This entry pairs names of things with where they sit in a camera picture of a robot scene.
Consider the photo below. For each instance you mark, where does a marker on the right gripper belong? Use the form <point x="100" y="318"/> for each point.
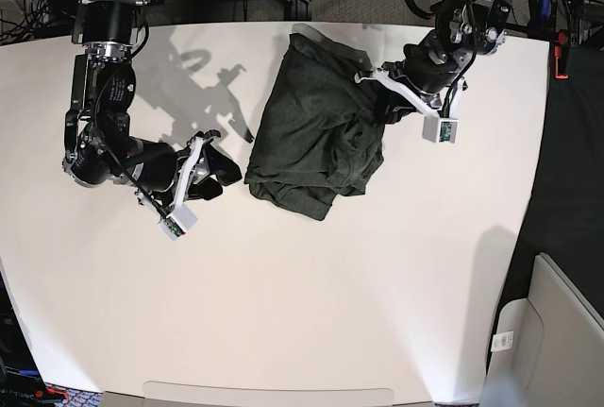
<point x="157" y="168"/>

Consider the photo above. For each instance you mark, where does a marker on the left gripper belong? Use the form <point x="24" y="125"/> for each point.
<point x="430" y="66"/>

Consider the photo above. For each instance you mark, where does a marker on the green long-sleeve shirt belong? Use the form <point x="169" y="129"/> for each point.
<point x="318" y="136"/>

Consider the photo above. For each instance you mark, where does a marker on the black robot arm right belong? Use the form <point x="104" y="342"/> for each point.
<point x="97" y="142"/>

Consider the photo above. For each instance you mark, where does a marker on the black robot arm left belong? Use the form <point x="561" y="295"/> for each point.
<point x="478" y="23"/>

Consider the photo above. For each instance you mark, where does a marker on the orange black clamp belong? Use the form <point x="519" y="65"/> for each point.
<point x="561" y="54"/>

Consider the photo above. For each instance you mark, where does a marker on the beige plastic bin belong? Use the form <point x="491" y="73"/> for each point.
<point x="548" y="346"/>

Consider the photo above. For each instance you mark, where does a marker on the orange black box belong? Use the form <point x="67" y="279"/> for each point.
<point x="21" y="381"/>

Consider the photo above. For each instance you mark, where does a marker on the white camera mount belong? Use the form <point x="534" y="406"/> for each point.
<point x="440" y="124"/>
<point x="174" y="216"/>

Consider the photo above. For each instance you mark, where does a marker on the blue handled tool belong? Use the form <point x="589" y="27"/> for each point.
<point x="544" y="11"/>

